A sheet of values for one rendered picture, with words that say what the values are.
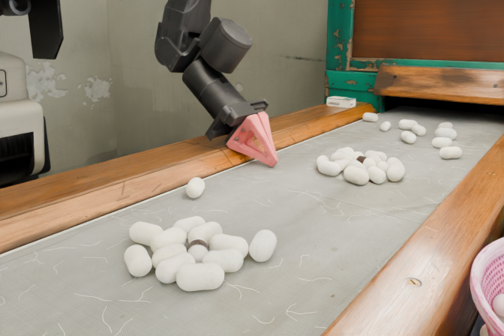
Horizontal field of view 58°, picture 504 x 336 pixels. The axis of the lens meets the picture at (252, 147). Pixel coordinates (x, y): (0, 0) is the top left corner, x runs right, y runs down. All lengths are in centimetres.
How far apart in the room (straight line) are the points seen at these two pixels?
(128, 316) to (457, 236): 28
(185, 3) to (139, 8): 206
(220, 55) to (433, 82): 56
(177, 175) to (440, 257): 35
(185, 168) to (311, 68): 157
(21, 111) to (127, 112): 199
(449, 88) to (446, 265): 72
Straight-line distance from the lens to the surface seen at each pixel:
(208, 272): 36
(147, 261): 39
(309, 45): 214
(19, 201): 54
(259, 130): 66
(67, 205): 52
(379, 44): 119
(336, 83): 122
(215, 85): 70
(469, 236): 44
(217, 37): 69
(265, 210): 52
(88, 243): 47
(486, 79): 107
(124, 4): 288
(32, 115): 99
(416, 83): 109
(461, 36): 113
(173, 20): 74
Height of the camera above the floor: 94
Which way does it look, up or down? 14 degrees down
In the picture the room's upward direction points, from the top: straight up
